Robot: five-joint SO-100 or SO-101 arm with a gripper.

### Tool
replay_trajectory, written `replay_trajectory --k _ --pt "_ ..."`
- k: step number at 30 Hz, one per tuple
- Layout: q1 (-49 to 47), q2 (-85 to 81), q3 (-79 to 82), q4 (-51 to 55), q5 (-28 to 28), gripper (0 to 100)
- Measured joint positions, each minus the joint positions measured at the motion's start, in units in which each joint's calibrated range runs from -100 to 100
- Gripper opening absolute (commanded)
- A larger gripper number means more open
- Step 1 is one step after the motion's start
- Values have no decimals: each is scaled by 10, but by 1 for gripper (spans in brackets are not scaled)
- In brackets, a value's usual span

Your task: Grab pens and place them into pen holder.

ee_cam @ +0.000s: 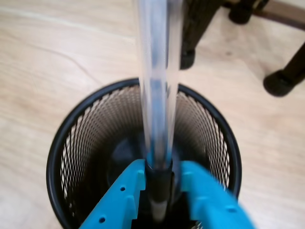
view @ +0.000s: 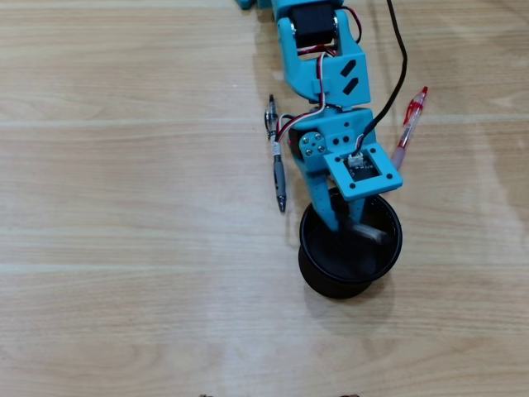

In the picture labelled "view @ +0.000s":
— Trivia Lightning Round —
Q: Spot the teal gripper body with servo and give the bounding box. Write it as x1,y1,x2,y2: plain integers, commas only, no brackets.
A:
288,108,379,160

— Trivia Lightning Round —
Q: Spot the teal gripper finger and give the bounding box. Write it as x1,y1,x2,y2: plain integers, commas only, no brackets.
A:
295,130,341,232
348,196,368,227

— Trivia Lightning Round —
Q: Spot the black gel pen grey grip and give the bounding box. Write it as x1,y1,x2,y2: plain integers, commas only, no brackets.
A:
264,93,288,213
349,221,389,246

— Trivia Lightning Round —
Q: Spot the red gel pen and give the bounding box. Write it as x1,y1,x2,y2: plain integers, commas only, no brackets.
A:
390,86,429,171

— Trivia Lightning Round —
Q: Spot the teal robot base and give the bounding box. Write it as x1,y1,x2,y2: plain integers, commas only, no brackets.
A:
234,0,274,12

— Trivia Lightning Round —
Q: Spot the black round pen holder cup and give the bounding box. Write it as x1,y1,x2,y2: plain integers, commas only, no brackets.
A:
297,188,404,299

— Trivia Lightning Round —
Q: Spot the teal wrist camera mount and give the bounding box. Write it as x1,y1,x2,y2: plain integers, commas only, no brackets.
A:
322,142,404,203

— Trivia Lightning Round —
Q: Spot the black camera cable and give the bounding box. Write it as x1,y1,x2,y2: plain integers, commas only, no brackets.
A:
351,0,409,160

